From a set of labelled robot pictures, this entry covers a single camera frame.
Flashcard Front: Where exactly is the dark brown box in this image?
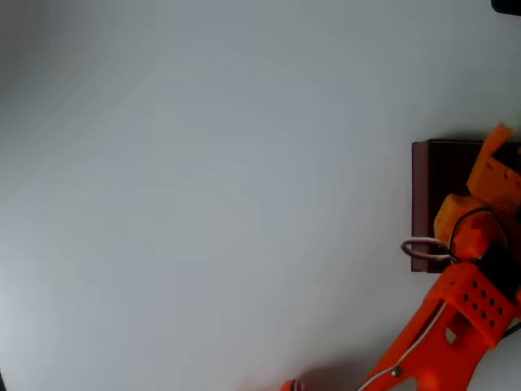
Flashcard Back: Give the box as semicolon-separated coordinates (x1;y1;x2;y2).
411;138;486;273

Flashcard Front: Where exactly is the black object at edge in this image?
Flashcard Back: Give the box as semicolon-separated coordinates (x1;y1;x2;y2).
490;0;521;15

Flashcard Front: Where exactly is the thin black cable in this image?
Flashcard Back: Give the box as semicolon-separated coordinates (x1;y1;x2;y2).
448;207;510;261

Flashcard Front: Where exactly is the white pink cable loop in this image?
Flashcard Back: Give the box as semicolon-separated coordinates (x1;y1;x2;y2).
401;237;462;262

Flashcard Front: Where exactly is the white cable along arm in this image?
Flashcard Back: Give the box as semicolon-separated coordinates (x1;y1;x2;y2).
357;300;449;391

